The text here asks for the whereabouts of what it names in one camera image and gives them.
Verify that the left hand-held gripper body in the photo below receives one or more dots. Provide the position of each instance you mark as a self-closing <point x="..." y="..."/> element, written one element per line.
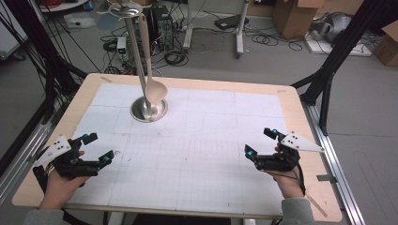
<point x="54" y="150"/>

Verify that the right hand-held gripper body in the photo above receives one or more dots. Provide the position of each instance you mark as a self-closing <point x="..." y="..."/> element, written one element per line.
<point x="300" y="143"/>

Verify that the metal utensil stand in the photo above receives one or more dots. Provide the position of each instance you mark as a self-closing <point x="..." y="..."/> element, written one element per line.
<point x="147" y="111"/>

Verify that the wooden ladle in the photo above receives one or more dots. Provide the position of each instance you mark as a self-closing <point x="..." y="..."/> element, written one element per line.
<point x="155" y="90"/>

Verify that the person's left hand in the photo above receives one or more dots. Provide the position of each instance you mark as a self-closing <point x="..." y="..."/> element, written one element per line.
<point x="59" y="190"/>

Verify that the person's right hand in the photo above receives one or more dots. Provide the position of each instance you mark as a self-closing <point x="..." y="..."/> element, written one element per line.
<point x="291" y="186"/>

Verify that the beige tape strip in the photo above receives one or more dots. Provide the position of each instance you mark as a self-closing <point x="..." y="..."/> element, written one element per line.
<point x="106" y="79"/>
<point x="281" y="91"/>

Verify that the white grid mat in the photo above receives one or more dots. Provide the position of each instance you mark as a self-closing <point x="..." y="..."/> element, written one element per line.
<point x="194" y="131"/>

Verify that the thin wooden stick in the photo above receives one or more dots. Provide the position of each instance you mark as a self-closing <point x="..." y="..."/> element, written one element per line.
<point x="319" y="208"/>

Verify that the small grey power supply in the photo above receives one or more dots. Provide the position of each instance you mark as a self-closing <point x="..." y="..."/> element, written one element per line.
<point x="122" y="47"/>

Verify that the white floor board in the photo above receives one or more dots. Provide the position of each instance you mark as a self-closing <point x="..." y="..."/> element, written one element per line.
<point x="359" y="50"/>

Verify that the large cardboard box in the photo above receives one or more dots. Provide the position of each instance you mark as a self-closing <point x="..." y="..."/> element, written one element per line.
<point x="294" y="18"/>

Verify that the white plastic bag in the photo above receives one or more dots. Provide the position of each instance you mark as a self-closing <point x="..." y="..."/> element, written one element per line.
<point x="79" y="20"/>

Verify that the flat black box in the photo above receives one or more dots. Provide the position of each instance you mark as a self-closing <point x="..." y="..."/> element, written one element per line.
<point x="230" y="22"/>

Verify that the grey bag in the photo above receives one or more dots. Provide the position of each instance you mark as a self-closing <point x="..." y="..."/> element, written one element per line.
<point x="334" y="26"/>

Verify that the small cardboard box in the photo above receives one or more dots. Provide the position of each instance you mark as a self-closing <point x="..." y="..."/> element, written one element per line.
<point x="388" y="47"/>

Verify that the black computer tower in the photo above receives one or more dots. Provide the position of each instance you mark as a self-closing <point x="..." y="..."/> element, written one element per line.
<point x="162" y="28"/>

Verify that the round white table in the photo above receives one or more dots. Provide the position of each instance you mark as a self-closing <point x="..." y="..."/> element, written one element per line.
<point x="59" y="5"/>

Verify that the aluminium rail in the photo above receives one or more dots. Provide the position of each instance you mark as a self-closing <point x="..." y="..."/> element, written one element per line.
<point x="339" y="187"/>
<point x="22" y="162"/>

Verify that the white metal stand frame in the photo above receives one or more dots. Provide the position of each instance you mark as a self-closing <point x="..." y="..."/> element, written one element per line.
<point x="239" y="34"/>

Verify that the black metal frame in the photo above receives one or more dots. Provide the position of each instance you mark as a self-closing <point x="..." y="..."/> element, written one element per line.
<point x="341" y="47"/>

